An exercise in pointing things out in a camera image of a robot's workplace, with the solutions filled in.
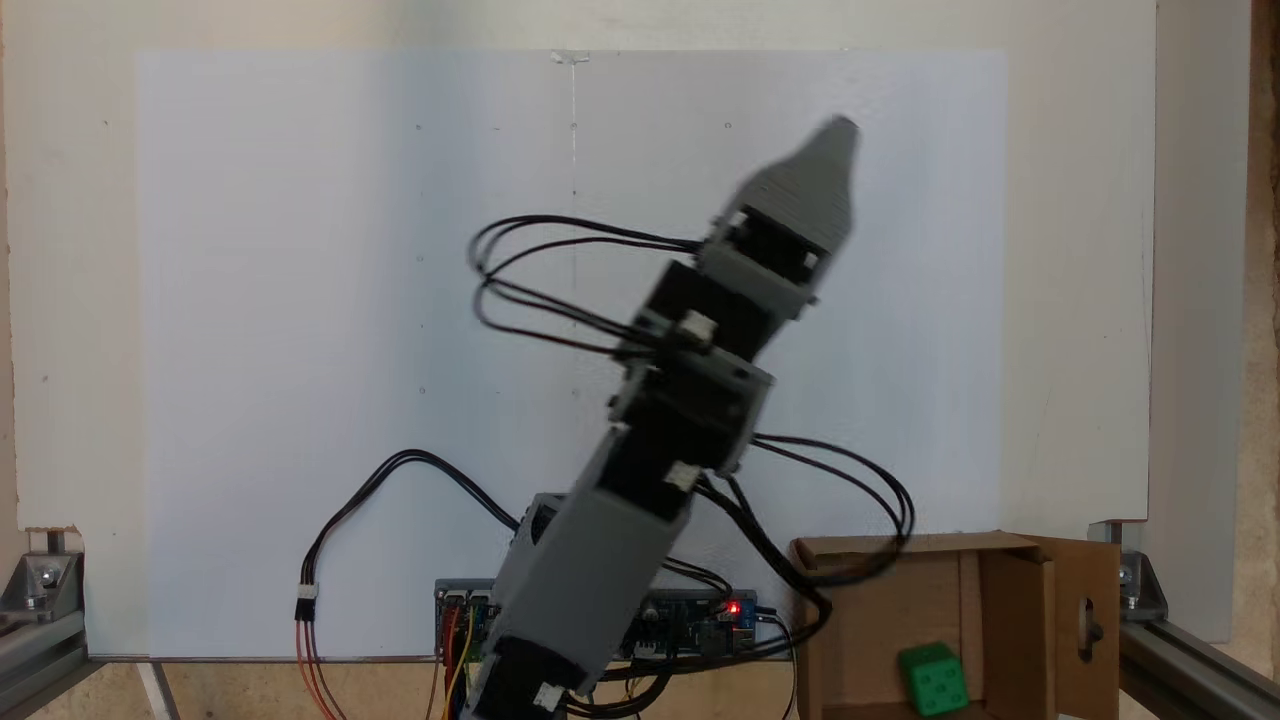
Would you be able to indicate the circuit board on grey holder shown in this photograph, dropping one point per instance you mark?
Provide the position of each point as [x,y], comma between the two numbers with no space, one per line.
[700,620]

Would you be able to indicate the green die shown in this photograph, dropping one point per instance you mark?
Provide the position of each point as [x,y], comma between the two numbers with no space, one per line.
[933,682]

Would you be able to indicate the white paper sheet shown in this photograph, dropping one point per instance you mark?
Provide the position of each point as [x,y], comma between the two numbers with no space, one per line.
[250,300]

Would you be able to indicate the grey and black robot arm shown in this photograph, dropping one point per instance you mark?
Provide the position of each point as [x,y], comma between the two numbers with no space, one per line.
[590,560]

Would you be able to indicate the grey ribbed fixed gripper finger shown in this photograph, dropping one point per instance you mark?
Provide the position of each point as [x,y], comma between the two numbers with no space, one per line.
[810,190]

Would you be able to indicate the brown cardboard box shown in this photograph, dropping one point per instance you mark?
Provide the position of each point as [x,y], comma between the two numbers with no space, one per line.
[1010,620]

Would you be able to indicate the grey corner bracket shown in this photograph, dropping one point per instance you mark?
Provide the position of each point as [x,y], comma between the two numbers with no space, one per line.
[1135,580]
[40,575]

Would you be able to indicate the aluminium profile post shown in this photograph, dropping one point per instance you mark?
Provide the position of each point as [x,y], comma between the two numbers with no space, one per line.
[35,660]
[1200,670]

